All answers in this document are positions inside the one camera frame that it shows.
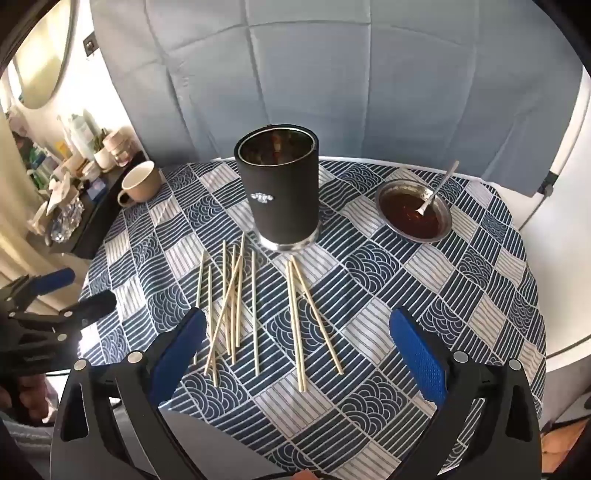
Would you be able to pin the person's left forearm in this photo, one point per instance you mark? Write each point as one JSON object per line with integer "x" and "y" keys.
{"x": 16, "y": 445}

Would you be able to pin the white spoon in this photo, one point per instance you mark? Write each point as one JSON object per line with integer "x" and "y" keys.
{"x": 441, "y": 187}

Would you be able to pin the metal bowl with brown sauce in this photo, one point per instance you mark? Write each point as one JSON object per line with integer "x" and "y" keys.
{"x": 401, "y": 224}

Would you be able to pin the blue-grey backdrop cloth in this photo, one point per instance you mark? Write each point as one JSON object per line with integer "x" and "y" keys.
{"x": 323, "y": 69}

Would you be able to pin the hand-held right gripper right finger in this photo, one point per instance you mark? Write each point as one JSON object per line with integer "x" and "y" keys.
{"x": 418, "y": 355}

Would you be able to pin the black metal tumbler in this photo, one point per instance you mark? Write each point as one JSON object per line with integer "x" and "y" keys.
{"x": 277, "y": 194}

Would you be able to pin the person's left hand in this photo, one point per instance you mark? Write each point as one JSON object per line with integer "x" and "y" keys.
{"x": 32, "y": 397}

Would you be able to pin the crumpled clear plastic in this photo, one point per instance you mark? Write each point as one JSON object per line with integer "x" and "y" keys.
{"x": 66, "y": 220}

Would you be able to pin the blue white patterned tablecloth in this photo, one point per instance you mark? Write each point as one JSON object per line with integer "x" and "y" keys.
{"x": 392, "y": 286}

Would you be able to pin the oval wall mirror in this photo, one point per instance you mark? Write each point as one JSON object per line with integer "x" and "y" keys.
{"x": 41, "y": 55}

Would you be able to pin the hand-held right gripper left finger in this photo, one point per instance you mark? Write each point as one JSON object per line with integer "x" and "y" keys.
{"x": 178, "y": 355}

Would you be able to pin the set of wooden chopsticks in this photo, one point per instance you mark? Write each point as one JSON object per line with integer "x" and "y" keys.
{"x": 255, "y": 314}

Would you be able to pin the pink ceramic jar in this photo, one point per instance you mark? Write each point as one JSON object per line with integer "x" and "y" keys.
{"x": 119, "y": 144}

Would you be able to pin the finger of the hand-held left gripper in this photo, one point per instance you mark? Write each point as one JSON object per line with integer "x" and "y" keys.
{"x": 55, "y": 279}
{"x": 94, "y": 304}

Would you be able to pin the black backdrop clip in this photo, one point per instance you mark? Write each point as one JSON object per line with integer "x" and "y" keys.
{"x": 547, "y": 183}
{"x": 89, "y": 46}

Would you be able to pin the beige ceramic mug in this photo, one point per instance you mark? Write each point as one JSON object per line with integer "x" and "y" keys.
{"x": 141, "y": 182}

